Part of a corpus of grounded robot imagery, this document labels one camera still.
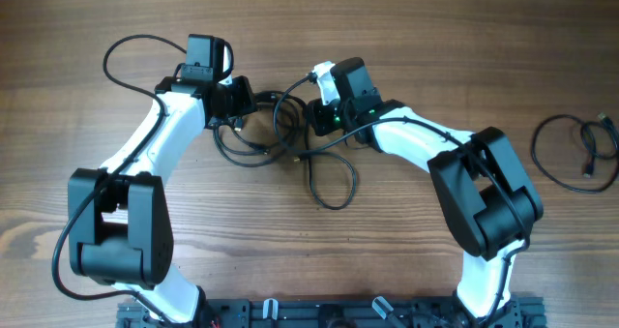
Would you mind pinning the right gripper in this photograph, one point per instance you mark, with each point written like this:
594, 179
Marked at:
315, 116

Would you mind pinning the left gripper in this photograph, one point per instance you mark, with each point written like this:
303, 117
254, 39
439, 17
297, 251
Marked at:
247, 104

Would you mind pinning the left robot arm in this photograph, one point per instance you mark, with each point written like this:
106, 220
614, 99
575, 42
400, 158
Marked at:
118, 239

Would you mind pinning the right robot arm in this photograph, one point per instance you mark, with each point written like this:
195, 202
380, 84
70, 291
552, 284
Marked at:
488, 200

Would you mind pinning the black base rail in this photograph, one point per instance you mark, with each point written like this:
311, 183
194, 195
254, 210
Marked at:
526, 312

